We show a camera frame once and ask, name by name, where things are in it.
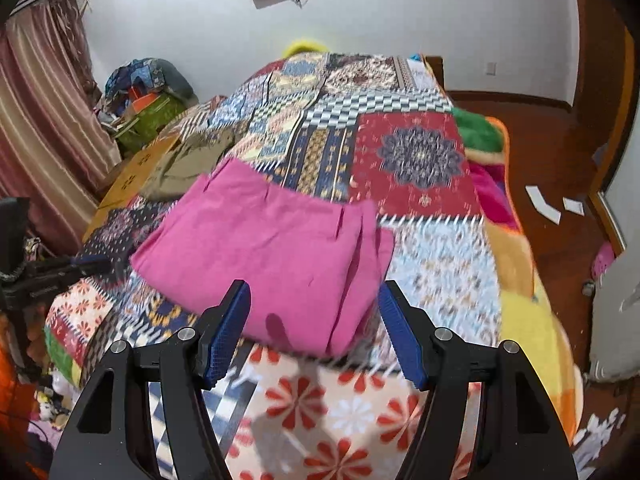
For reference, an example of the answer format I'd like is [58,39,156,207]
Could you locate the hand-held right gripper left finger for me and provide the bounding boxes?
[50,279,252,480]

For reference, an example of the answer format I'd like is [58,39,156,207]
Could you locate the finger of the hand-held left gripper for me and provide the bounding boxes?
[27,254,114,286]

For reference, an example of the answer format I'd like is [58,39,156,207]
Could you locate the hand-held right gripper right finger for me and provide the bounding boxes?
[377,280,581,480]

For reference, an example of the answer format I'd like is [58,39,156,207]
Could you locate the pink pants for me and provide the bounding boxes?
[130,157,396,359]

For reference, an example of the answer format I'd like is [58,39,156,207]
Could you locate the wooden lap table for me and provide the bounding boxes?
[82,132,182,242]

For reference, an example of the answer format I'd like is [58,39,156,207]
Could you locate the brown striped curtain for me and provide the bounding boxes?
[0,0,122,257]

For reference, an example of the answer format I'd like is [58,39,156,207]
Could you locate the colourful fleece blanket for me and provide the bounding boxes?
[452,107,584,432]

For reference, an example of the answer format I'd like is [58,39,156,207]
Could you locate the olive green garment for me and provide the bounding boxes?
[150,127,236,201]

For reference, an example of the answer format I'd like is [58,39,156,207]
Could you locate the patchwork printed blanket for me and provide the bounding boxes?
[45,52,506,480]

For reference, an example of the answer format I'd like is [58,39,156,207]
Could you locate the pile of colourful clothes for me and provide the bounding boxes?
[102,58,166,111]

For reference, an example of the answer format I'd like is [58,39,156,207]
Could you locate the grey cushion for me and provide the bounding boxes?
[155,59,197,104]

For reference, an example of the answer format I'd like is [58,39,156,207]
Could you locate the yellow plush toy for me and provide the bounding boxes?
[284,37,327,59]

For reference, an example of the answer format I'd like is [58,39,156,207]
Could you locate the brown wooden door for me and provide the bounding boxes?
[570,0,632,111]

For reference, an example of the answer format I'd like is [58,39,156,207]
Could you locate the wooden bed post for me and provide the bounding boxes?
[424,55,445,92]

